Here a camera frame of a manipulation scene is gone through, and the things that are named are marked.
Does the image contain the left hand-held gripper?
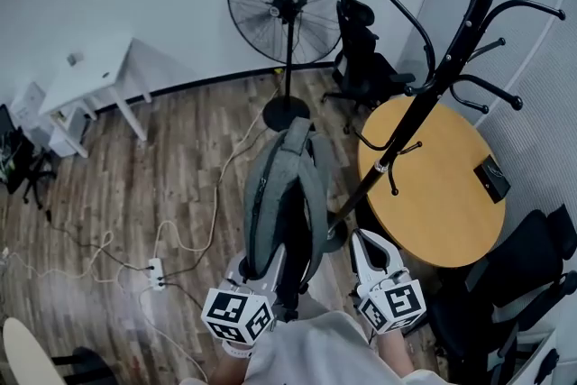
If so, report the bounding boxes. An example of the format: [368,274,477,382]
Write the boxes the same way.
[200,243,289,346]

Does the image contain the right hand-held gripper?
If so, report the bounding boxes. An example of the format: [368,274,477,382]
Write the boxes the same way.
[350,228,427,336]

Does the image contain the grey backpack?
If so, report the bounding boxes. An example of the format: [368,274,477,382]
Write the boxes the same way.
[243,116,335,324]

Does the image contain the black coat rack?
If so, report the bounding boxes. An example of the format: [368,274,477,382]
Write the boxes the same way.
[327,0,567,256]

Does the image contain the person's left forearm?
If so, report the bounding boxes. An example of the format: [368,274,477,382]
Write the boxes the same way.
[210,354,252,385]

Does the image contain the person's right forearm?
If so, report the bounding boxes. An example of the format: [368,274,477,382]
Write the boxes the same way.
[373,330,418,376]

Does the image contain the white wrist band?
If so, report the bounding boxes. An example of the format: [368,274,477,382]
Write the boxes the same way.
[220,339,254,361]

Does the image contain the round wooden table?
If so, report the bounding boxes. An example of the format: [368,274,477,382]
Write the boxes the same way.
[357,96,508,270]

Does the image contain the person's white shirt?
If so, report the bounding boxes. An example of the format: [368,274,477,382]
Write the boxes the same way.
[179,309,448,385]

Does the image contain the white power strip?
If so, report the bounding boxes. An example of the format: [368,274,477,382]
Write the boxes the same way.
[148,257,165,291]

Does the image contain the black office chair with headrest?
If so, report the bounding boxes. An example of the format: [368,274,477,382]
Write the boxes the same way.
[426,202,577,360]

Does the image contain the small black box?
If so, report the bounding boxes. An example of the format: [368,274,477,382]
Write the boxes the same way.
[472,153,512,205]

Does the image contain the dark chair with grey armrests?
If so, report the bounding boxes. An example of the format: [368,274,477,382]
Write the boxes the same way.
[486,270,577,385]

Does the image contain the black stool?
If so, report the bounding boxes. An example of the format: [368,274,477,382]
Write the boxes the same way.
[50,345,116,385]

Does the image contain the black item on panel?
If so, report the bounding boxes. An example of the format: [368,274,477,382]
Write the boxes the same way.
[537,348,561,385]

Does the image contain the white cabinet panel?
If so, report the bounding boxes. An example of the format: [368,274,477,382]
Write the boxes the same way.
[517,323,577,385]

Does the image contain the beige round table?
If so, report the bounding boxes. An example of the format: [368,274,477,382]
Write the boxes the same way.
[2,316,69,385]

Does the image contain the white desk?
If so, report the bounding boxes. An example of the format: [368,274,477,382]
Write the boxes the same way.
[38,35,154,159]

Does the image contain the black swivel chair with clutter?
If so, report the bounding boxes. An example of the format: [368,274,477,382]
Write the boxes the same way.
[0,103,58,211]

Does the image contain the black standing fan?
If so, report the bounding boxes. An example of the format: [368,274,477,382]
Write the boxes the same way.
[226,0,344,133]

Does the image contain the white storage boxes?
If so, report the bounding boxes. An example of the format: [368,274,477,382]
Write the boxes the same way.
[8,80,90,159]

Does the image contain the black floor cable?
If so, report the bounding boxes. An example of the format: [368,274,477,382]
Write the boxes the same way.
[44,206,209,312]

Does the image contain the long cream fan cable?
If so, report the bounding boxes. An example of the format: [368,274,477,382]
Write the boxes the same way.
[152,85,281,261]

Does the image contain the thin white cable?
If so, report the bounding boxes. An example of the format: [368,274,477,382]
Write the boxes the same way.
[138,286,209,382]

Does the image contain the tangled cream cable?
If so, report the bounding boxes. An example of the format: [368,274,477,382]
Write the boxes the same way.
[0,230,152,285]

